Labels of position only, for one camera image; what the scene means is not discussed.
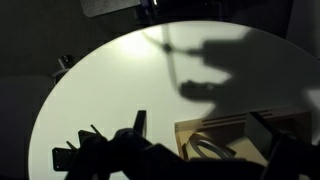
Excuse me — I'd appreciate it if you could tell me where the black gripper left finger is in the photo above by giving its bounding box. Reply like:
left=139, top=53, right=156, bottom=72
left=64, top=109, right=188, bottom=180

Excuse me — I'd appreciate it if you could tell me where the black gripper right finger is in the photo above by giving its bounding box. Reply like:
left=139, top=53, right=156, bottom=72
left=245, top=111, right=320, bottom=180

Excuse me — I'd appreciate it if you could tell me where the beige masking tape roll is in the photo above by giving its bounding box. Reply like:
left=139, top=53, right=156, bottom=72
left=188, top=132, right=238, bottom=160

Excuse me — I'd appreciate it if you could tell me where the square wooden slotted tray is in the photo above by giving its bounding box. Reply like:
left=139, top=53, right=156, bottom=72
left=174, top=106, right=313, bottom=168

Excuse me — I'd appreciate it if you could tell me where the black white stick tool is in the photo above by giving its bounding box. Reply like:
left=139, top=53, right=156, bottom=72
left=57, top=54, right=74, bottom=69

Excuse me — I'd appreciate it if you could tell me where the grey speckled panel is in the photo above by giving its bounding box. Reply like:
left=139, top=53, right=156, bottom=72
left=79, top=0, right=143, bottom=18

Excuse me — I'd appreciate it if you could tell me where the white cable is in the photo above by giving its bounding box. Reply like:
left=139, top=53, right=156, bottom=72
left=50, top=68, right=69, bottom=80

